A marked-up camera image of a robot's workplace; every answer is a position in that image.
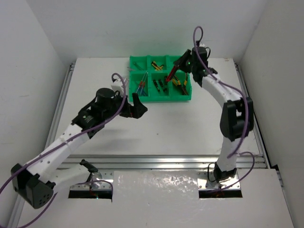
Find red utility knife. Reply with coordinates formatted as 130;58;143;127
165;66;179;82

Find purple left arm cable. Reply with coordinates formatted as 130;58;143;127
0;73;126;228

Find small yellow box cutter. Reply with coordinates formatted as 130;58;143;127
154;65;163;71

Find black green precision screwdriver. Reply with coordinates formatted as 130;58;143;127
158;79;167;92

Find small silver wrench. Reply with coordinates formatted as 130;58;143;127
133;62;144;71

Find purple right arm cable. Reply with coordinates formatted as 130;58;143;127
192;26;255;190

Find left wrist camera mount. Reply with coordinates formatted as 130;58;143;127
111;79;124;93

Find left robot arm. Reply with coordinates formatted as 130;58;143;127
11;88;148;209

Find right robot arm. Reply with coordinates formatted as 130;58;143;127
166;47;254;182

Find large yellow box cutter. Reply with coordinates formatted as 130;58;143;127
151;61;162;71

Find green six-compartment bin tray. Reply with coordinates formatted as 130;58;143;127
129;55;192;103

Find yellow handled pliers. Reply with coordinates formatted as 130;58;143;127
172;75;182;90

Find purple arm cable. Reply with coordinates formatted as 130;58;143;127
192;26;255;190
0;73;126;228

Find yellow needle nose pliers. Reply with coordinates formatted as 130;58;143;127
182;73;189;95

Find aluminium rail frame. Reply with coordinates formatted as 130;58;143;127
9;58;277;227

